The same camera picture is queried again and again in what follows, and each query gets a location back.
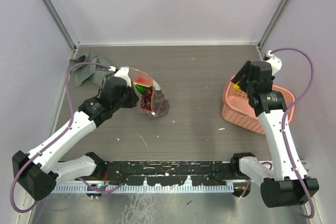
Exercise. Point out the white slotted cable duct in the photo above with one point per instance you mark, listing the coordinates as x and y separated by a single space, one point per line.
81 188

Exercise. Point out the aluminium left frame post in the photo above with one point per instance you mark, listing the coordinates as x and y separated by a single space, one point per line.
59 16

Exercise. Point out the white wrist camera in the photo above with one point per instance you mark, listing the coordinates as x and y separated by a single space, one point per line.
274 61
123 73

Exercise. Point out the aluminium right frame post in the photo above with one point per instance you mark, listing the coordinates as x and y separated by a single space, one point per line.
271 25

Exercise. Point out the pink plastic basket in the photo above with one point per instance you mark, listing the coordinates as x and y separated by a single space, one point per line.
237 110

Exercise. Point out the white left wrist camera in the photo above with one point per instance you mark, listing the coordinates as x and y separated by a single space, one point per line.
123 73

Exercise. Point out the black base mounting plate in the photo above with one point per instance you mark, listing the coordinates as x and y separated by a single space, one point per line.
138 173

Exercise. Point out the aluminium frame post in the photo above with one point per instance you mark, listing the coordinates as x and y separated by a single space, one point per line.
59 16
271 25

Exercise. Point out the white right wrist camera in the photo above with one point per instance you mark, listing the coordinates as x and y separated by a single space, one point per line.
274 61

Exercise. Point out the clear zip top bag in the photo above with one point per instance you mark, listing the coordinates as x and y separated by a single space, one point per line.
152 98

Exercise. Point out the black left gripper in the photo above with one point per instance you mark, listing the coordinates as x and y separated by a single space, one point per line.
133 97

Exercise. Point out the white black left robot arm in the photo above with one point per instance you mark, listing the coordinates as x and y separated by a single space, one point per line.
39 171

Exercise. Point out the watermelon slice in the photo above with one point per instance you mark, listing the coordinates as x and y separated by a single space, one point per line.
142 84

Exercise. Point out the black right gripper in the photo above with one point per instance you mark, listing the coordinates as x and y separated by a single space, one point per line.
244 70

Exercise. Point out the green crumpled cloth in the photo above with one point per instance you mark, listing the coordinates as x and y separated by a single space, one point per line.
97 75

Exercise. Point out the dark red grape bunch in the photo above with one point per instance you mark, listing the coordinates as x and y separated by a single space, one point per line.
160 103

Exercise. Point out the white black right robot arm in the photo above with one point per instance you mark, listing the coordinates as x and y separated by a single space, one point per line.
288 183

